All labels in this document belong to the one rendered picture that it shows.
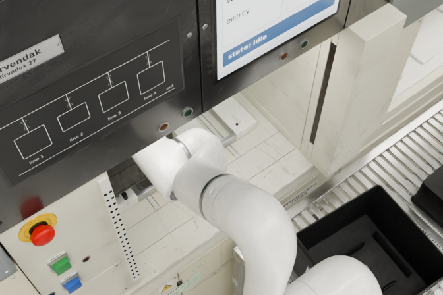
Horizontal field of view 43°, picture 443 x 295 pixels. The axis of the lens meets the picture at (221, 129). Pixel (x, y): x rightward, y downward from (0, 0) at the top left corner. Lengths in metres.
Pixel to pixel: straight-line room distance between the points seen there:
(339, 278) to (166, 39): 0.43
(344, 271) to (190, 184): 0.29
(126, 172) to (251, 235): 0.62
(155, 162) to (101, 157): 0.23
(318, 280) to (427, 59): 1.16
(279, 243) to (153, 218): 0.73
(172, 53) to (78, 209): 0.34
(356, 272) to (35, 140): 0.51
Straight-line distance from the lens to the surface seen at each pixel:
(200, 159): 1.04
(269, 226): 0.82
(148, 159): 1.15
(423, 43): 1.97
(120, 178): 1.39
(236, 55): 0.96
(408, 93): 1.81
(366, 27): 1.19
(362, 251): 1.61
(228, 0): 0.86
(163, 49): 0.83
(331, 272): 0.89
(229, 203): 0.86
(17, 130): 0.79
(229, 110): 1.64
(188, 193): 0.97
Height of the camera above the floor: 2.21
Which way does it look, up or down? 54 degrees down
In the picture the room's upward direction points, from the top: straight up
